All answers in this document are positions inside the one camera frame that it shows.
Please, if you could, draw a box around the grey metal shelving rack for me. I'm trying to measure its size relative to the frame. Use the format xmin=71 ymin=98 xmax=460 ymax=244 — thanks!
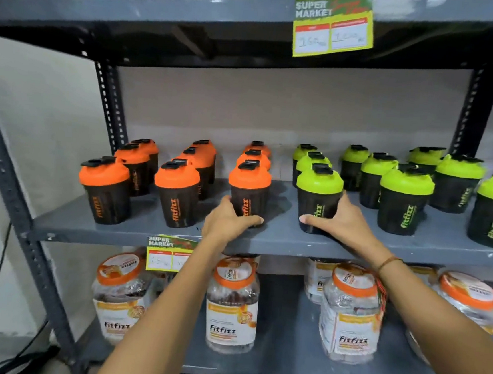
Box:
xmin=0 ymin=0 xmax=493 ymax=374

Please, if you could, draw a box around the person's left forearm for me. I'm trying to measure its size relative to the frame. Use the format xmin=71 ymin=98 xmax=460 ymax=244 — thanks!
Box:
xmin=93 ymin=224 xmax=237 ymax=374

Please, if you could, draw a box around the orange thread bracelet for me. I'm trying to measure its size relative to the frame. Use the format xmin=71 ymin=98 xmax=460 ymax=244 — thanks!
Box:
xmin=377 ymin=255 xmax=405 ymax=277

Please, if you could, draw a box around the person's right forearm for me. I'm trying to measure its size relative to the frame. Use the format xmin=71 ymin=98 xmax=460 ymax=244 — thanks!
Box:
xmin=342 ymin=240 xmax=493 ymax=374

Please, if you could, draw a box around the green-lid black shaker bottle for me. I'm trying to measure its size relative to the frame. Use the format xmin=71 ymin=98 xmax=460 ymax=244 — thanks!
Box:
xmin=292 ymin=162 xmax=346 ymax=237

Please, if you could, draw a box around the group of green-lid shakers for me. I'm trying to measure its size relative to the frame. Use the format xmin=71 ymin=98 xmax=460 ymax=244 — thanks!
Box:
xmin=286 ymin=134 xmax=493 ymax=250

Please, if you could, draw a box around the black cable bundle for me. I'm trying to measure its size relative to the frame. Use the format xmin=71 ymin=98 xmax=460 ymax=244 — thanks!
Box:
xmin=0 ymin=316 xmax=63 ymax=374

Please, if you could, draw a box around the group of clear labelled jars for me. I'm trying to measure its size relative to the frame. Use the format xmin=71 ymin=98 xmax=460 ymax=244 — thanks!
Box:
xmin=87 ymin=238 xmax=493 ymax=374

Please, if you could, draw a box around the green yellow price tag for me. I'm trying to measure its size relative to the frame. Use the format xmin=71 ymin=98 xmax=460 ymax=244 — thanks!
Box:
xmin=290 ymin=0 xmax=378 ymax=64
xmin=145 ymin=233 xmax=200 ymax=275

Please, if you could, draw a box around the person's left hand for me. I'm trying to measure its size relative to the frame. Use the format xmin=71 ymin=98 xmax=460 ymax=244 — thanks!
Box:
xmin=200 ymin=193 xmax=267 ymax=250

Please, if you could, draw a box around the orange-lid black shaker bottle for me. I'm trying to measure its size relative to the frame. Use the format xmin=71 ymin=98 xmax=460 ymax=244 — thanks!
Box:
xmin=225 ymin=158 xmax=274 ymax=229

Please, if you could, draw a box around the person's right hand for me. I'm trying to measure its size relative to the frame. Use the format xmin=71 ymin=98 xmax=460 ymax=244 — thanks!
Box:
xmin=295 ymin=187 xmax=387 ymax=260

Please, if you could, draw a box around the group of orange-lid shakers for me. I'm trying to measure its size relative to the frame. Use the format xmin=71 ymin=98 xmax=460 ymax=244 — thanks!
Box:
xmin=75 ymin=126 xmax=274 ymax=239

